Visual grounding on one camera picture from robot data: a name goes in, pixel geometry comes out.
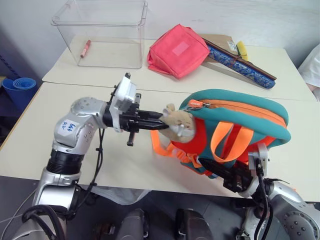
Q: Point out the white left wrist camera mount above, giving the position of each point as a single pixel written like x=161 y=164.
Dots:
x=125 y=92

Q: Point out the dark rounded shape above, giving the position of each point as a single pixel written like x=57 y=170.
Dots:
x=133 y=225
x=192 y=225

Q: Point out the brown cardboard sheet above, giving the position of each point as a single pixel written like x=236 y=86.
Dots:
x=221 y=40

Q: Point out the white plastic bag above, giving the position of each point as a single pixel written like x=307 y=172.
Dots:
x=120 y=195

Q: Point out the clear plastic bin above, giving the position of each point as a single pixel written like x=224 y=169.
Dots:
x=112 y=57

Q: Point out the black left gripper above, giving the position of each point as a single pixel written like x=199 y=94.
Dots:
x=130 y=120

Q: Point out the yellow sponge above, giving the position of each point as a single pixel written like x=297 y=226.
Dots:
x=242 y=48

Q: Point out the blue rolled mat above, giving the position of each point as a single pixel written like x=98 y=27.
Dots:
x=20 y=95

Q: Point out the beige plush mouse toy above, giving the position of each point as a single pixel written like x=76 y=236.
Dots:
x=178 y=120

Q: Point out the pink pen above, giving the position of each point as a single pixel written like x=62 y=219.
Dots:
x=85 y=48

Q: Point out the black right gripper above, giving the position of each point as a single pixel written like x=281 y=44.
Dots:
x=237 y=178

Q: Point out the bystander in white clothing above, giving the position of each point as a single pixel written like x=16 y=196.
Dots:
x=312 y=67

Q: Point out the pink fabric pouch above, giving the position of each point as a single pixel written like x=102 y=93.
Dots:
x=175 y=60

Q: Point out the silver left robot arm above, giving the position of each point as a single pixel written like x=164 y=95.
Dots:
x=75 y=120

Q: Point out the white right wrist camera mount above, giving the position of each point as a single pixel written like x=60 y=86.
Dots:
x=262 y=152

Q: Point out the orange and teal backpack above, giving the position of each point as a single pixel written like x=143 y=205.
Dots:
x=237 y=100

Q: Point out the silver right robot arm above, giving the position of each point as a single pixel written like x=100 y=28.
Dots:
x=292 y=200

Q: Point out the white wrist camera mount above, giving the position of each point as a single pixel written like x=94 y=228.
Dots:
x=262 y=152
x=125 y=92

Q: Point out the blue patterned long case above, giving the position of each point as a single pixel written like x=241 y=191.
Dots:
x=245 y=67

